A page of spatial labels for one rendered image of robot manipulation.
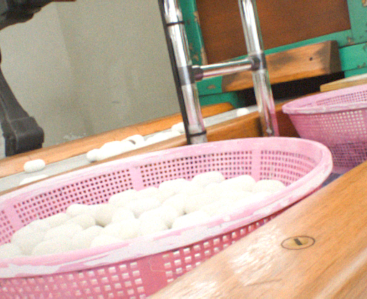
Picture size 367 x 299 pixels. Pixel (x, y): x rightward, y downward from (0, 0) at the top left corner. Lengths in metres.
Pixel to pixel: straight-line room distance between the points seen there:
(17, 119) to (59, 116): 1.93
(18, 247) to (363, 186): 0.23
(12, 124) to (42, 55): 1.97
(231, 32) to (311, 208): 1.01
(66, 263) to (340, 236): 0.11
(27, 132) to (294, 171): 0.85
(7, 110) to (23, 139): 0.09
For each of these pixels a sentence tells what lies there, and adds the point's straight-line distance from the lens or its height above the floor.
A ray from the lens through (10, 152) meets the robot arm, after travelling 1.13.
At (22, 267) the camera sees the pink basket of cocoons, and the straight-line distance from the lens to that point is 0.20.
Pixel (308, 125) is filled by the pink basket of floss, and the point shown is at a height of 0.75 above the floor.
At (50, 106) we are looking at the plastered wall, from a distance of 3.03.
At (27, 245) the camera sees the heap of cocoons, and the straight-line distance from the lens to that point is 0.34.
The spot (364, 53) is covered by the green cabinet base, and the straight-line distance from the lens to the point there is 1.00.
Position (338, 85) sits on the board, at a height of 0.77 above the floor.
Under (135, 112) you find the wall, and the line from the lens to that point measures 2.67.
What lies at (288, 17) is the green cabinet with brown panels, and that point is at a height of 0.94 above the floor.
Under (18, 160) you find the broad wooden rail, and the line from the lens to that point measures 0.83.
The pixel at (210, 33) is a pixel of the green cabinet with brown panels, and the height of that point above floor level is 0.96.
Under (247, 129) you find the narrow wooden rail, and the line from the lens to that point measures 0.63.
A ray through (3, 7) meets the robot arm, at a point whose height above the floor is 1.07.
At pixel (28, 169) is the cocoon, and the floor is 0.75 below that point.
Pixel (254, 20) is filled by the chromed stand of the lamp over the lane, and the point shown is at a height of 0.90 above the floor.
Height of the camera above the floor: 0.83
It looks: 8 degrees down
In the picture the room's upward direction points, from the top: 12 degrees counter-clockwise
